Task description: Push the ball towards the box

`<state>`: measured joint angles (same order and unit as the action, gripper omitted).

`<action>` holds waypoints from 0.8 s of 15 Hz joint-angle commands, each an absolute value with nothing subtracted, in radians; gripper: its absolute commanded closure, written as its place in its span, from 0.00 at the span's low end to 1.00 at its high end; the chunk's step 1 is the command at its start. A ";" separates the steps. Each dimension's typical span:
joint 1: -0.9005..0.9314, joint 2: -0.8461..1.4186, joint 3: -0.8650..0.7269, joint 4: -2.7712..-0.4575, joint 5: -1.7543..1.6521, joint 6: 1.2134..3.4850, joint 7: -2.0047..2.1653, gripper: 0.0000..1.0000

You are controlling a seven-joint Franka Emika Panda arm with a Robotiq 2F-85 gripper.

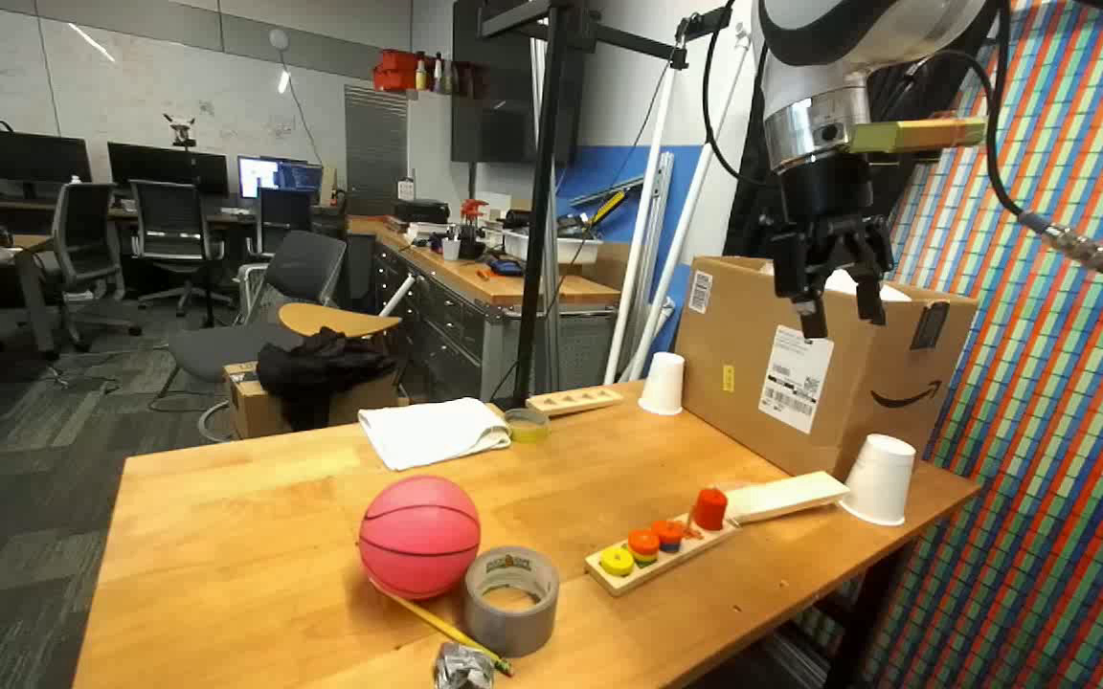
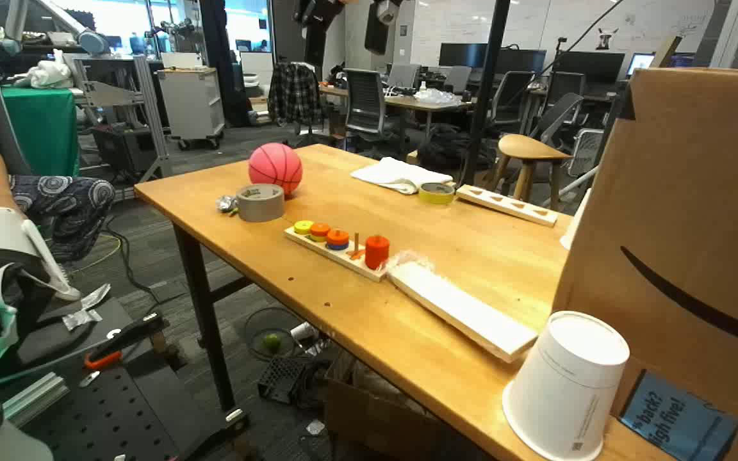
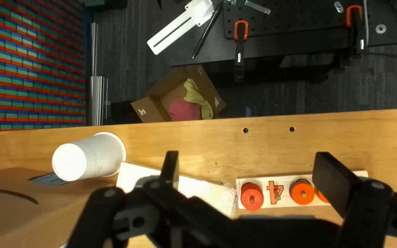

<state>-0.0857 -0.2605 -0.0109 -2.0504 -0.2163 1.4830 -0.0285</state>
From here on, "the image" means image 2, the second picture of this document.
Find black perforated cart top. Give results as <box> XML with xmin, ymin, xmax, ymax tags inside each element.
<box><xmin>7</xmin><ymin>289</ymin><xmax>247</xmax><ymax>461</ymax></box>

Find white wooden peg tray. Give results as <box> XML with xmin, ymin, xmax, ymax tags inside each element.
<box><xmin>281</xmin><ymin>223</ymin><xmax>397</xmax><ymax>283</ymax></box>

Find seated person patterned trousers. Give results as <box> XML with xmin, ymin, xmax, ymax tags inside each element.
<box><xmin>0</xmin><ymin>72</ymin><xmax>119</xmax><ymax>264</ymax></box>

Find black vertical pole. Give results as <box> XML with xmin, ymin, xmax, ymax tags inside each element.
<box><xmin>461</xmin><ymin>0</ymin><xmax>511</xmax><ymax>188</ymax></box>

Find orange handled pliers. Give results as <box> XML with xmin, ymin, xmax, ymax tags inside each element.
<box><xmin>82</xmin><ymin>310</ymin><xmax>165</xmax><ymax>374</ymax></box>

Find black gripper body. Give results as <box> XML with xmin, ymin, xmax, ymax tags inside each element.
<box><xmin>295</xmin><ymin>0</ymin><xmax>349</xmax><ymax>29</ymax></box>

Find white folded paper sheet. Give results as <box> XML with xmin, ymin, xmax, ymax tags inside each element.
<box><xmin>349</xmin><ymin>155</ymin><xmax>455</xmax><ymax>197</ymax></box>

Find white wheeled cabinet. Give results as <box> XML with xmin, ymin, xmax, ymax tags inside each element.
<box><xmin>155</xmin><ymin>64</ymin><xmax>228</xmax><ymax>149</ymax></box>

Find black office chair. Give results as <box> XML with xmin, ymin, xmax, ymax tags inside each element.
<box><xmin>342</xmin><ymin>68</ymin><xmax>390</xmax><ymax>138</ymax></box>

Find green cloth covered table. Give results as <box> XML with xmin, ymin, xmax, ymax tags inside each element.
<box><xmin>0</xmin><ymin>86</ymin><xmax>82</xmax><ymax>179</ymax></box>

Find round wooden stool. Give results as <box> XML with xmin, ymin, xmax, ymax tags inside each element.
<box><xmin>492</xmin><ymin>132</ymin><xmax>572</xmax><ymax>213</ymax></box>

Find dark computer monitor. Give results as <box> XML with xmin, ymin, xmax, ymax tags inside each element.
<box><xmin>552</xmin><ymin>50</ymin><xmax>627</xmax><ymax>87</ymax></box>
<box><xmin>437</xmin><ymin>42</ymin><xmax>551</xmax><ymax>78</ymax></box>

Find background office desk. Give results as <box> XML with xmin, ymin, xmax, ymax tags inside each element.
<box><xmin>320</xmin><ymin>83</ymin><xmax>476</xmax><ymax>159</ymax></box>

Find yellow green sponge block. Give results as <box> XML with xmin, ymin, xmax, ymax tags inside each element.
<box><xmin>415</xmin><ymin>178</ymin><xmax>459</xmax><ymax>207</ymax></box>

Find pink rubber basketball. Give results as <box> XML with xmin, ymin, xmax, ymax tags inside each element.
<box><xmin>245</xmin><ymin>142</ymin><xmax>304</xmax><ymax>201</ymax></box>

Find white tray with round holes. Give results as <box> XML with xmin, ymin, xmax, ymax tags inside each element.
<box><xmin>452</xmin><ymin>182</ymin><xmax>561</xmax><ymax>229</ymax></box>

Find brown cardboard shipping box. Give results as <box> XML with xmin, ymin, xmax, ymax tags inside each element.
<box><xmin>551</xmin><ymin>64</ymin><xmax>738</xmax><ymax>461</ymax></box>

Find wooden table with black legs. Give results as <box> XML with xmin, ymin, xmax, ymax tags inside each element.
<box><xmin>133</xmin><ymin>142</ymin><xmax>673</xmax><ymax>461</ymax></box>

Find grey metal shelf cart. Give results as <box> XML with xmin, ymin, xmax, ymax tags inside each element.
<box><xmin>76</xmin><ymin>54</ymin><xmax>172</xmax><ymax>186</ymax></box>

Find large white paper cup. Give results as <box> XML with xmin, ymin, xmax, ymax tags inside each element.
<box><xmin>499</xmin><ymin>310</ymin><xmax>633</xmax><ymax>461</ymax></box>

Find dark building pillar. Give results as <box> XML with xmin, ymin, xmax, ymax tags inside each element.
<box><xmin>197</xmin><ymin>0</ymin><xmax>254</xmax><ymax>132</ymax></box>

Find grey duct tape roll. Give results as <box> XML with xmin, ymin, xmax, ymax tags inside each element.
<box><xmin>232</xmin><ymin>182</ymin><xmax>286</xmax><ymax>227</ymax></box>

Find plaid jacket on chair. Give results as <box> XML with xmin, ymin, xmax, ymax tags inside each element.
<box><xmin>265</xmin><ymin>60</ymin><xmax>324</xmax><ymax>132</ymax></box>

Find silver metal hand tool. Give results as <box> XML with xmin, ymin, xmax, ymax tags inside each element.
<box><xmin>59</xmin><ymin>283</ymin><xmax>115</xmax><ymax>333</ymax></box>

